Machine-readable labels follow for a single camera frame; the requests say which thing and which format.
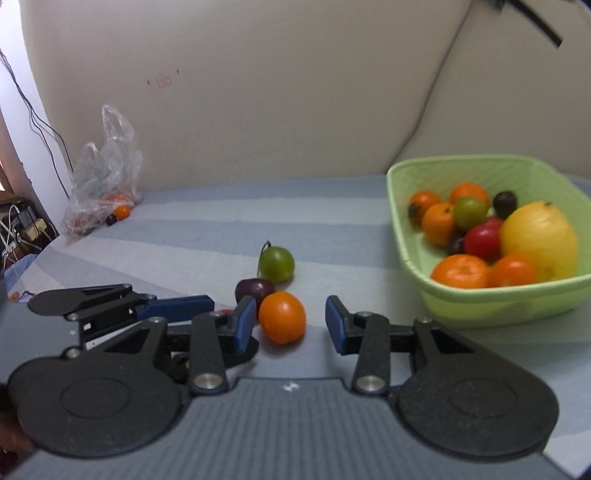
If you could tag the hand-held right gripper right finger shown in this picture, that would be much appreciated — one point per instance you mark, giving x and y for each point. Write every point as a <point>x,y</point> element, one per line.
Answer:
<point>333,323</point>

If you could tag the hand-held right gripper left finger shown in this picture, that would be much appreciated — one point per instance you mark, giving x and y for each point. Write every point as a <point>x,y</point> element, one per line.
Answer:
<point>242,327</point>

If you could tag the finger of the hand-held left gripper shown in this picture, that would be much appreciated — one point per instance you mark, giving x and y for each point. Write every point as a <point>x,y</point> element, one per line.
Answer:
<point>240,359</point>
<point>175,307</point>

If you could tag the smooth orange tomato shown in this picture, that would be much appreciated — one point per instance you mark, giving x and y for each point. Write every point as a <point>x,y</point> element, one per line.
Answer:
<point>282,317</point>

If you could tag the small dark fruit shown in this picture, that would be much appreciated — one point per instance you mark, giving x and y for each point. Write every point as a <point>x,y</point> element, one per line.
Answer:
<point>457,244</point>

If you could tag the light green plastic bowl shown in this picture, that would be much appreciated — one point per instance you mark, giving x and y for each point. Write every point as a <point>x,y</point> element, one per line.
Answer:
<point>485,309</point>

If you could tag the clear plastic bag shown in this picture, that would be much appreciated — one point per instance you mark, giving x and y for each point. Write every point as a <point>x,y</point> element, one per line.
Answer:
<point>101,170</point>

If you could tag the green tomato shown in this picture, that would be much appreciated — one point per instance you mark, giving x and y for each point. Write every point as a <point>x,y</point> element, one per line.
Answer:
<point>277,263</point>
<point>470,213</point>

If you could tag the dark purple plum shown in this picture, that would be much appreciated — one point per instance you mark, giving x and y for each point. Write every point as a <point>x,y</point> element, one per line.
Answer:
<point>504,203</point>
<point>254,288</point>

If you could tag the grey striped bed sheet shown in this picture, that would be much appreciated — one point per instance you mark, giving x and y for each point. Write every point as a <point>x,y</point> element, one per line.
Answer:
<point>323,221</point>

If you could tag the tiny dark fruit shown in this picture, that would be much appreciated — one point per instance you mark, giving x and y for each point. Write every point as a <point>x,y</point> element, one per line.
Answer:
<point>111,220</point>

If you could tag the tiny orange fruit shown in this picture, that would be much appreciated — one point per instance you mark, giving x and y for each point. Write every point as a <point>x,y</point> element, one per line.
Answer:
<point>122,211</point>

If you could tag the white power strip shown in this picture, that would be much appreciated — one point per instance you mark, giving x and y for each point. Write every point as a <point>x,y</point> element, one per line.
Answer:
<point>34,230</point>

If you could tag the large yellow lemon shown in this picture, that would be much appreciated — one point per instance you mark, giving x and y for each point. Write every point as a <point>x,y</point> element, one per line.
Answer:
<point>540,244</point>

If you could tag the black tape cross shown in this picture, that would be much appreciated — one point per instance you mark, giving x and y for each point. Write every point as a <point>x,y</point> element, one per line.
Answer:
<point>540,25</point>

